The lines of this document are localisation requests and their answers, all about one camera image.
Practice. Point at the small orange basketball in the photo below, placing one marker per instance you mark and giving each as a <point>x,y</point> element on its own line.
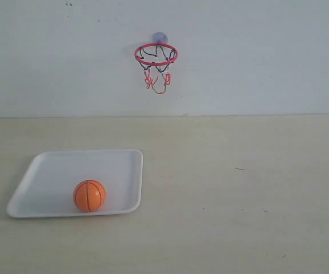
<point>89,195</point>

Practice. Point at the white rectangular tray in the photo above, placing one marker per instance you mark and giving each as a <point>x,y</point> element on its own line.
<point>47,187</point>

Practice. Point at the clear suction cup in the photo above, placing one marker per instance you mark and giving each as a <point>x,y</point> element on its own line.
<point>159,37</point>

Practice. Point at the red mini basketball hoop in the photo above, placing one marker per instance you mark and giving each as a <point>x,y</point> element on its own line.
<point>156,60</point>

